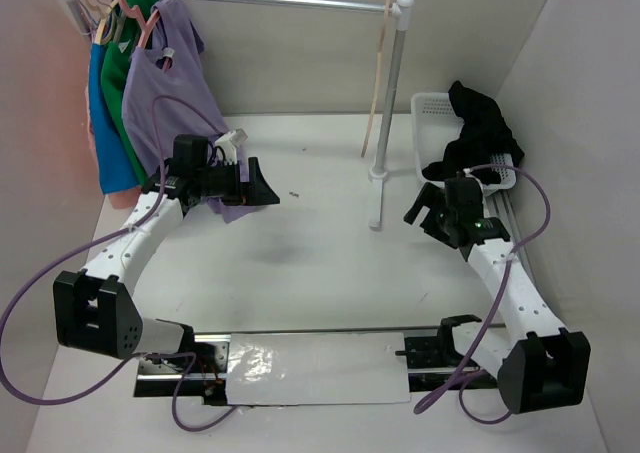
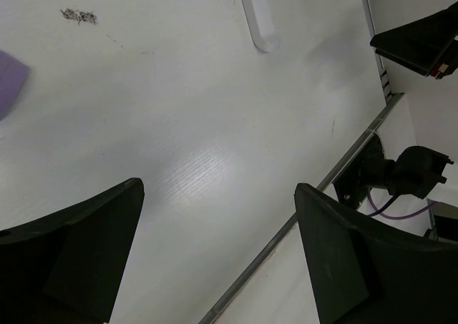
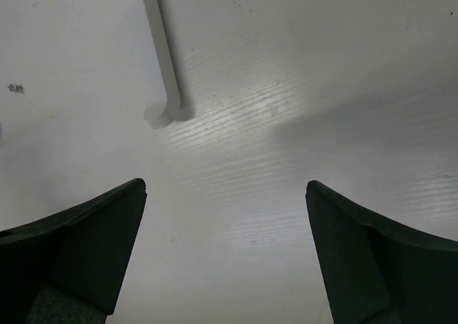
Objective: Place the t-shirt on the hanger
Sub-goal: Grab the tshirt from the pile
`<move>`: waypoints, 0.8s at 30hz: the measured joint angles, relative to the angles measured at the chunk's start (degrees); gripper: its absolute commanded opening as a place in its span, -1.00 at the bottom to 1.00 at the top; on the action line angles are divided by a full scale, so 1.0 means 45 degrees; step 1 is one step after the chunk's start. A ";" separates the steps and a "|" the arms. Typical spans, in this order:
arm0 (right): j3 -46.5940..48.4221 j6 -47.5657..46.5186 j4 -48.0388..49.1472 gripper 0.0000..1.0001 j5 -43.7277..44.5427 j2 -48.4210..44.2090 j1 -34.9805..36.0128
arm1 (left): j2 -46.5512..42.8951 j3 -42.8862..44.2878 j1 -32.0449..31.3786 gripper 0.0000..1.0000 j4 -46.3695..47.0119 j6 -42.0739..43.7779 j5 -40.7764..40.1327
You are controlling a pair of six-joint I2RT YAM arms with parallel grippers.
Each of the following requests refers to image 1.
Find purple t shirt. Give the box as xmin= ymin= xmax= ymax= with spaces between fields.
xmin=121 ymin=0 xmax=261 ymax=225

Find green t shirt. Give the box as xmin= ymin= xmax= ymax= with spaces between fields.
xmin=100 ymin=8 xmax=147 ymax=186

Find beige hanger on rack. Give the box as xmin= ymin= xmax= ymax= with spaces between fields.
xmin=80 ymin=0 xmax=124 ymax=46

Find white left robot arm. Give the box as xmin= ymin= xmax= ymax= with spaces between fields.
xmin=53 ymin=129 xmax=280 ymax=372

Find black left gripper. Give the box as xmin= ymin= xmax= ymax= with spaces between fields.
xmin=195 ymin=157 xmax=279 ymax=207

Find pink hanger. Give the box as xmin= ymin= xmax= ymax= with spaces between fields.
xmin=110 ymin=0 xmax=172 ymax=73

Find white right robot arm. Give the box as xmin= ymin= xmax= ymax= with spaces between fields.
xmin=404 ymin=177 xmax=591 ymax=414

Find beige wooden hanger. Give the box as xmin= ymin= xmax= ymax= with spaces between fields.
xmin=360 ymin=0 xmax=392 ymax=158

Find white plastic basket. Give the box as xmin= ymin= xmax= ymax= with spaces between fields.
xmin=411 ymin=91 xmax=516 ymax=196

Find white base cover plate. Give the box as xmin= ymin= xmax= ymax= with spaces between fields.
xmin=225 ymin=332 xmax=410 ymax=406

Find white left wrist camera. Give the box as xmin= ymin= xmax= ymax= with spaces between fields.
xmin=214 ymin=129 xmax=248 ymax=164

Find blue t shirt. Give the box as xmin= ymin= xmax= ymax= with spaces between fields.
xmin=88 ymin=43 xmax=139 ymax=194

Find black t shirt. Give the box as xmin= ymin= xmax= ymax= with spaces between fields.
xmin=422 ymin=80 xmax=525 ymax=181

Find silver clothes rack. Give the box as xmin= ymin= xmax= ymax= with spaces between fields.
xmin=63 ymin=0 xmax=415 ymax=231

